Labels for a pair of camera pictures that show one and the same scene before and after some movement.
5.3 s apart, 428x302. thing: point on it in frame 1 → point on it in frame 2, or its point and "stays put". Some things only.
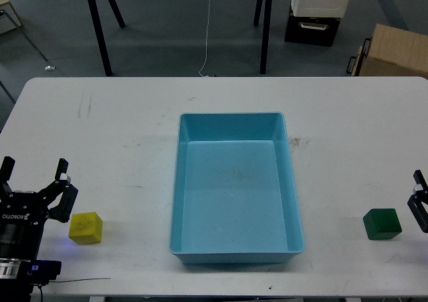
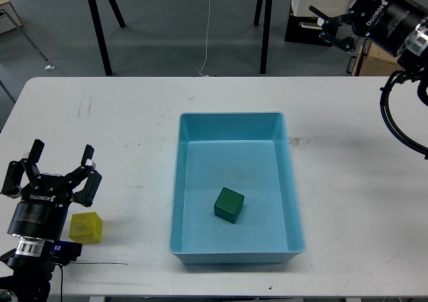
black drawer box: (317, 31) stays put
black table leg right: (267, 27) stays put
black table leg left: (97, 28) stays put
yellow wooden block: (85, 228) stays put
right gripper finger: (415, 202) → (382, 13)
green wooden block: (382, 224) → (229, 204)
